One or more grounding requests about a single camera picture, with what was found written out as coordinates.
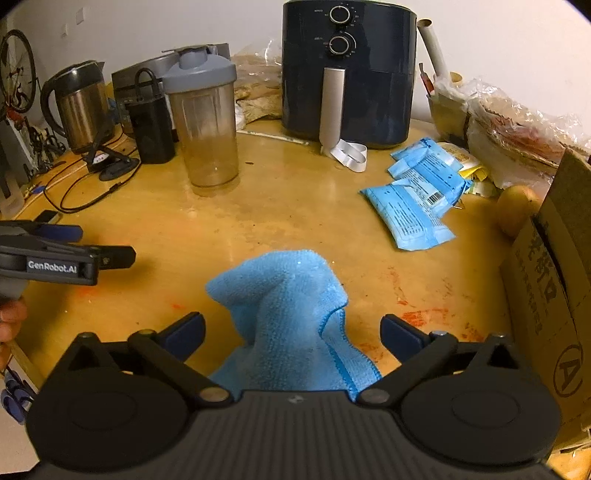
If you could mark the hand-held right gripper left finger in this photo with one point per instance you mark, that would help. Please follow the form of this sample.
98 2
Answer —
187 333

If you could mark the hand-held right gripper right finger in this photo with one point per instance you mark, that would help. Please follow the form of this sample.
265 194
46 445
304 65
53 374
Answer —
400 333

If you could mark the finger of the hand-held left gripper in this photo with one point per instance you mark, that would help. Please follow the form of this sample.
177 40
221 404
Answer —
60 233
115 257

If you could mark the blue microfiber cloth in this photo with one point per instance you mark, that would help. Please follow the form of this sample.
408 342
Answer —
286 323

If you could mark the clear shaker bottle grey lid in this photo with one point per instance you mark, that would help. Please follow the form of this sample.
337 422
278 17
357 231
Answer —
207 138

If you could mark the person's left hand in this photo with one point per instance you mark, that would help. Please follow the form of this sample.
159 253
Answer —
11 323

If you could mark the black phone stand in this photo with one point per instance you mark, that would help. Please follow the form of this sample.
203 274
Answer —
115 164

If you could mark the steel electric kettle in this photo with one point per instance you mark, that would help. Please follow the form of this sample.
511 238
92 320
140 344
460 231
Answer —
83 110

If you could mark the black portable air pump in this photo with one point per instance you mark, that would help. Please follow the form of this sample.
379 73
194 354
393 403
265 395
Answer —
152 134

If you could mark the cardboard box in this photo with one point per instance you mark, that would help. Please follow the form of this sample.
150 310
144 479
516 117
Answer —
549 300

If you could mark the grey rice cooker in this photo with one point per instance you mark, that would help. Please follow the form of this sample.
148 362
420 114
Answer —
122 81

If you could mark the round citrus fruit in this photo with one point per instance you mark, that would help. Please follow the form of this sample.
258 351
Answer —
519 210

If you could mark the bicycle wheel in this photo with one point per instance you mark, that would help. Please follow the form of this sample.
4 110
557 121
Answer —
31 60

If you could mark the yellow packet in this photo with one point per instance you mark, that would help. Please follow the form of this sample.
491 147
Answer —
471 168

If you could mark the small white plastic bag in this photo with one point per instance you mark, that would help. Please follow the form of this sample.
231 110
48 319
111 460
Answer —
239 117

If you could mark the thin white stick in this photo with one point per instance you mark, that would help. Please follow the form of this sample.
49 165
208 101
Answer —
272 137

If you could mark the wrapped brown jar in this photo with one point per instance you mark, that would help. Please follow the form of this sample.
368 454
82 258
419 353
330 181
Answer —
445 115

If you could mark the clear bag of brown food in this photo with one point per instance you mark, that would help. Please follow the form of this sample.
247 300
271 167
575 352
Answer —
258 78

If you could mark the clear bags of flatbread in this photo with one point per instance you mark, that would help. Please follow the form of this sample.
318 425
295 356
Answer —
521 129

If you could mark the black air fryer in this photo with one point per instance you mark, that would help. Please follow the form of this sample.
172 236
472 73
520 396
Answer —
378 92

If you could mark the white paper tube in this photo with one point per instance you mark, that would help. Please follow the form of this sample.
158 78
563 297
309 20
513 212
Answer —
434 46

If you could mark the white wall switch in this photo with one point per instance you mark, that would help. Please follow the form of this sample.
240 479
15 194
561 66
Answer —
79 16

